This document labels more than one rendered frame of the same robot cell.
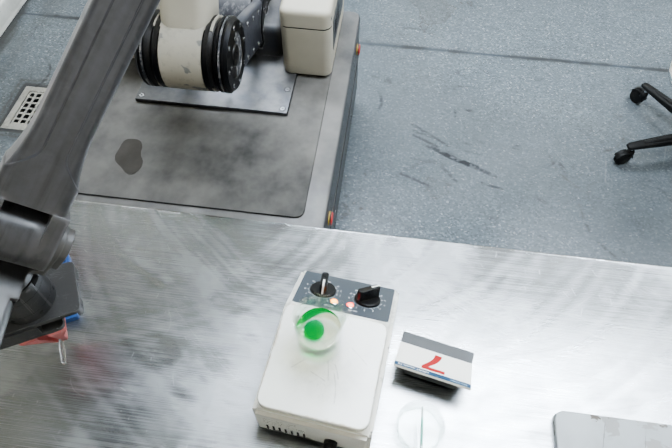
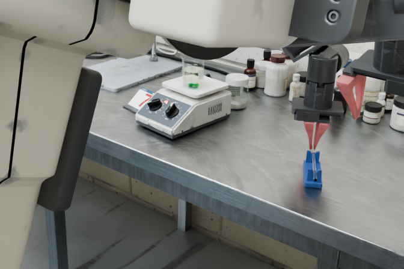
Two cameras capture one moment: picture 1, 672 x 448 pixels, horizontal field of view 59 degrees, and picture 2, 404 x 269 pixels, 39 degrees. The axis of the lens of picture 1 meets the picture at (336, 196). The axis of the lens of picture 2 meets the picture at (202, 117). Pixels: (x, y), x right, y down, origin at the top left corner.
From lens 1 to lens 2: 1.52 m
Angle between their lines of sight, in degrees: 99
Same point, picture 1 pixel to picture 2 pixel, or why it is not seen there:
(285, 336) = (205, 90)
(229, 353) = (229, 134)
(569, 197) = not seen: outside the picture
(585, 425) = (109, 84)
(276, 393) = (220, 83)
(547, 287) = not seen: hidden behind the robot
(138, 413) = (281, 133)
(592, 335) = not seen: hidden behind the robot
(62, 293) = (300, 102)
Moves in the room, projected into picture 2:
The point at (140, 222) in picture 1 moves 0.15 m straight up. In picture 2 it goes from (251, 187) to (257, 114)
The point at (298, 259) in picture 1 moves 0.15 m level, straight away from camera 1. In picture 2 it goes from (168, 146) to (133, 176)
